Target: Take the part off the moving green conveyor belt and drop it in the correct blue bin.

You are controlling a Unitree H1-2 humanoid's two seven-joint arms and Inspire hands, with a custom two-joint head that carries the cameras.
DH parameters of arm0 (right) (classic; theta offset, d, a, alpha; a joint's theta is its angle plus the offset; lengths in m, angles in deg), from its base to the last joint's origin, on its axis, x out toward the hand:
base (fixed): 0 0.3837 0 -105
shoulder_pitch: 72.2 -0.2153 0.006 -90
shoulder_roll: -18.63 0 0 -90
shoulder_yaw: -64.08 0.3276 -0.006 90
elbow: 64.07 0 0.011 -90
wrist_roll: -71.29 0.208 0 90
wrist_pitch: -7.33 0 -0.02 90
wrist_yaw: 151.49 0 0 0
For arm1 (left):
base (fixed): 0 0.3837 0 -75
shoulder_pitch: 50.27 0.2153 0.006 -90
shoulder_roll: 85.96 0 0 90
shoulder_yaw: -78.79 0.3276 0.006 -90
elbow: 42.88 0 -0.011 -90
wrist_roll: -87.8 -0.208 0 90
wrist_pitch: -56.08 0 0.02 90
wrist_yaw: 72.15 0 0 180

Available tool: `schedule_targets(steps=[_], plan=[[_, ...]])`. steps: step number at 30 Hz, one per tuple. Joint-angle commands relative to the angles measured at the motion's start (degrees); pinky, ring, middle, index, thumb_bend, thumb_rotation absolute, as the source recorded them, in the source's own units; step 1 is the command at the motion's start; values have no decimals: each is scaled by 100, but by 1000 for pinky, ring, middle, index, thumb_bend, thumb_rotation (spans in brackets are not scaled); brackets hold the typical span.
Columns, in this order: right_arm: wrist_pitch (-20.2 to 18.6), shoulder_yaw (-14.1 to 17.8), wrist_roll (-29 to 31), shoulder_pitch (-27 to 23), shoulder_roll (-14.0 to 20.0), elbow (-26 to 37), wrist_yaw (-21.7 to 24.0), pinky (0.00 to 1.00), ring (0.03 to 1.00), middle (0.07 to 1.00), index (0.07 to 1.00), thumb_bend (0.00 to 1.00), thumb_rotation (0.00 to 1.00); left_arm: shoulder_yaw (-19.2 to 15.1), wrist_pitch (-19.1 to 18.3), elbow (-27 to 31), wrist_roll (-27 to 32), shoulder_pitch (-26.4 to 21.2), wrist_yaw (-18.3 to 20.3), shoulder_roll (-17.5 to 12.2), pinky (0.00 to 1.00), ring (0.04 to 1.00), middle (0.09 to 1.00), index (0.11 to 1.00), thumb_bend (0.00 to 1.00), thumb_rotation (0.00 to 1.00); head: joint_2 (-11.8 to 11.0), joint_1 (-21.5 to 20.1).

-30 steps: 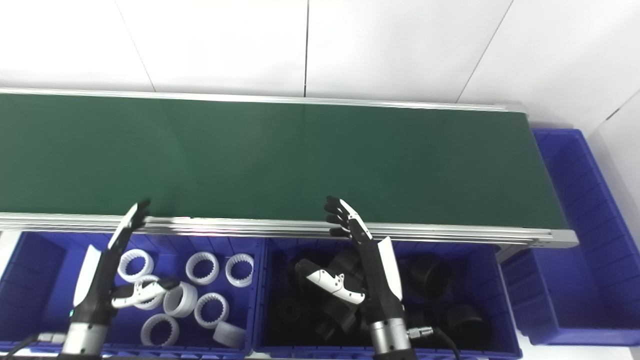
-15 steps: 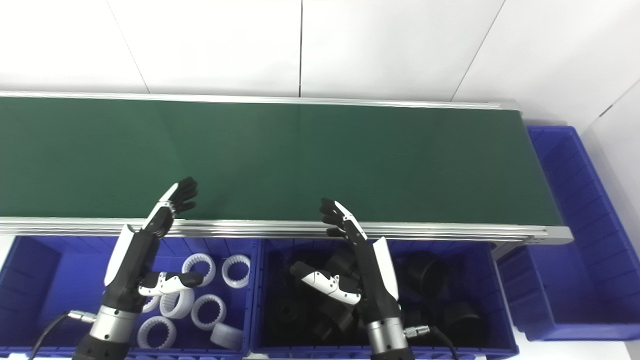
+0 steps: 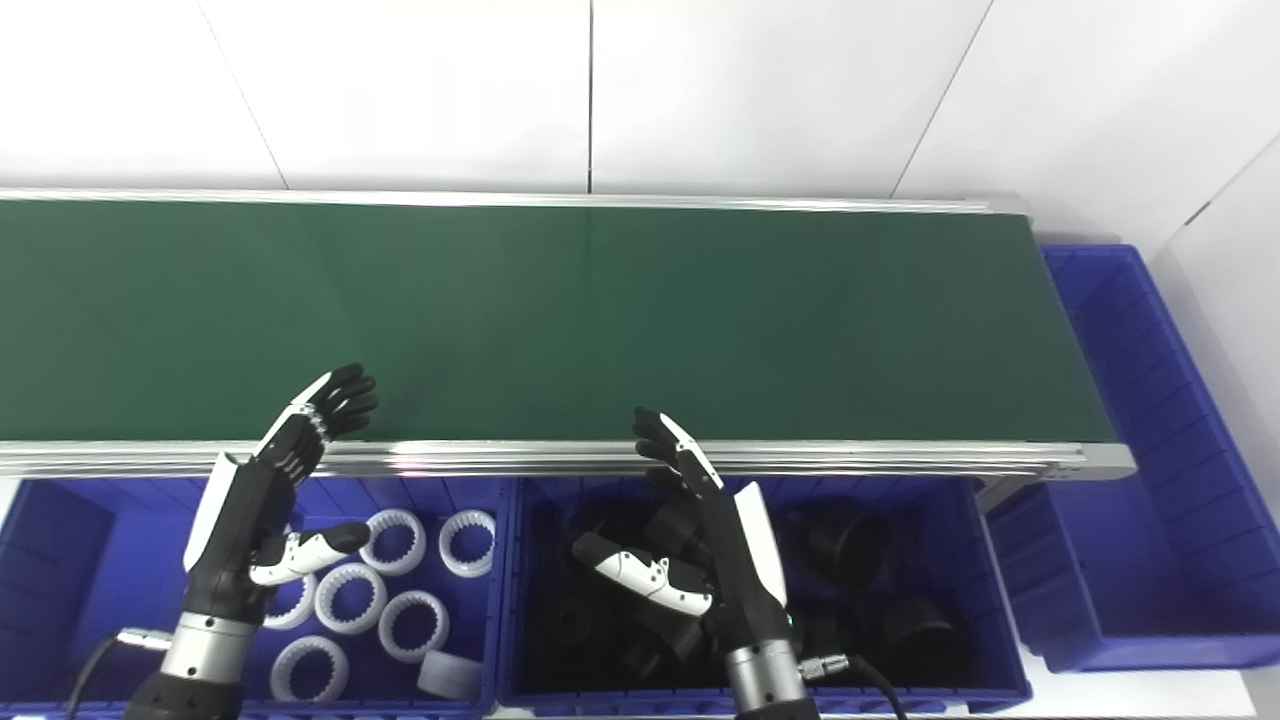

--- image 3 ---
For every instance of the blue bin with white rings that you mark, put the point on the blue bin with white rings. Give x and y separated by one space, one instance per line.
90 560

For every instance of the blue bin with black parts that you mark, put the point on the blue bin with black parts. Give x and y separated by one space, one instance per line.
960 540

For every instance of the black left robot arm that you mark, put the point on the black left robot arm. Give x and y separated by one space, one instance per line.
205 655

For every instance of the black cylindrical plastic part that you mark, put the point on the black cylindrical plastic part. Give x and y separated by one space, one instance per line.
610 520
650 640
920 635
845 540
670 525

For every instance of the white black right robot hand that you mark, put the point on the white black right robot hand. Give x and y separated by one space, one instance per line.
745 570

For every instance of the green conveyor belt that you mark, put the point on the green conveyor belt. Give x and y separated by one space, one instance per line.
600 320
500 458

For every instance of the large empty blue bin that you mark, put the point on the large empty blue bin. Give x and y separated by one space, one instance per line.
1130 450

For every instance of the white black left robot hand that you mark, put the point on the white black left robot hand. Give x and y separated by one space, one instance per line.
235 520

